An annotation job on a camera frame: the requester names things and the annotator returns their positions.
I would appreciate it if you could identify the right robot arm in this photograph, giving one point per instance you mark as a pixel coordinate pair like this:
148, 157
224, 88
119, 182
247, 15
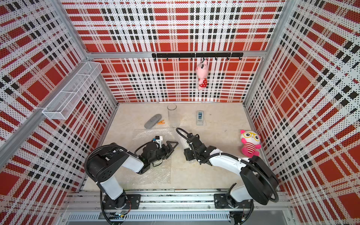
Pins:
259, 181

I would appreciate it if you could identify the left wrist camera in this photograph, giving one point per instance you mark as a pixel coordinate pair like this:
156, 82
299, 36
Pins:
159, 140

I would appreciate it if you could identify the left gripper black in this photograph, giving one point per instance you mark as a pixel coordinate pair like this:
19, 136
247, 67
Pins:
168, 151

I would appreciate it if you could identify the hanging pink plush toy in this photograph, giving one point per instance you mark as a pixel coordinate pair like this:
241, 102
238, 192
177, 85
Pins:
202, 71

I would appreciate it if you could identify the white wire mesh basket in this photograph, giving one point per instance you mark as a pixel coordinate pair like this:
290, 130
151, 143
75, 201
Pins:
64, 103

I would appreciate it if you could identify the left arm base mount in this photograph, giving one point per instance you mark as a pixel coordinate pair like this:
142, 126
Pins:
123, 202

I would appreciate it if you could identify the bubble wrap sheet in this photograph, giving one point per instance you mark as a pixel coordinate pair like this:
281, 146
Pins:
159, 172
185, 143

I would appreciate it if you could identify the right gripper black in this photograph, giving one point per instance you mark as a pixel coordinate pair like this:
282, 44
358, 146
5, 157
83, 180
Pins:
187, 152

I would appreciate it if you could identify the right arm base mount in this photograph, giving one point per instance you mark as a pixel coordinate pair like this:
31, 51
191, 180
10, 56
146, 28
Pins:
225, 201

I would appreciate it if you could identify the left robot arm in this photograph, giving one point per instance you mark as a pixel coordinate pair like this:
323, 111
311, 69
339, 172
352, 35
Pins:
102, 164

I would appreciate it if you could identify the grey oval case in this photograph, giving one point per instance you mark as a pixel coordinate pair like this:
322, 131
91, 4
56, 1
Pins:
153, 121

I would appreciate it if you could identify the pink white owl plush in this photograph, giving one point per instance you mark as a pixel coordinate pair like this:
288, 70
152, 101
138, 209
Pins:
251, 143

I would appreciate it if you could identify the clear glass vase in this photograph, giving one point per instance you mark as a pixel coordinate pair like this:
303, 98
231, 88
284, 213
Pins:
173, 116

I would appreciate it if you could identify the black hook rail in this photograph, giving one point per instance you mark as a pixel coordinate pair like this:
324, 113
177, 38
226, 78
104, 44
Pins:
198, 55

